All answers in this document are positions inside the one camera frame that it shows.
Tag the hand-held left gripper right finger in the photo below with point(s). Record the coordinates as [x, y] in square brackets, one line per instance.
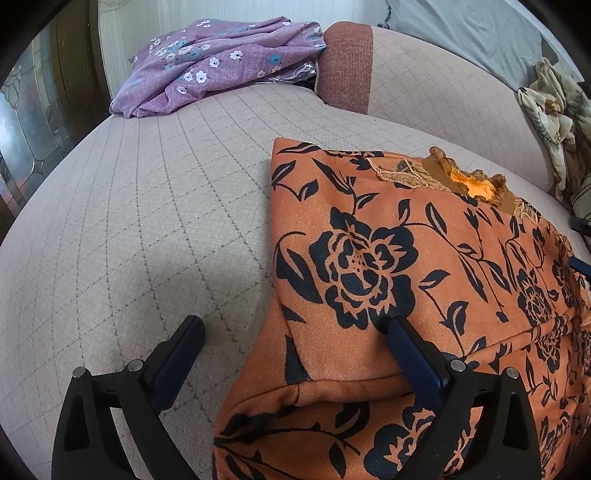
[411, 350]

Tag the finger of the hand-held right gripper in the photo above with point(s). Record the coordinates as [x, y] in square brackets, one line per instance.
[582, 266]

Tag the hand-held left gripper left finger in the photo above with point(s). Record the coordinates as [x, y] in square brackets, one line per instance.
[178, 350]

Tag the orange black floral garment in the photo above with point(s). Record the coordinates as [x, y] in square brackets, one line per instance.
[369, 207]

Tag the pink checked sofa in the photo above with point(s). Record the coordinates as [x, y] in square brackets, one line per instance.
[161, 207]

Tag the beige floral blanket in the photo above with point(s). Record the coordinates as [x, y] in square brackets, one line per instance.
[554, 110]

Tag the grey pillow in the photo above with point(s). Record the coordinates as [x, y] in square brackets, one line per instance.
[461, 32]

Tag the wooden stained glass door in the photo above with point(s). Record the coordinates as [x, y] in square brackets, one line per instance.
[27, 120]

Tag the black plastic bag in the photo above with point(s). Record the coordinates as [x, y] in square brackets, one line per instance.
[307, 81]

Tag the purple floral cloth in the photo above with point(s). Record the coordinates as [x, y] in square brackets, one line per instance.
[221, 64]

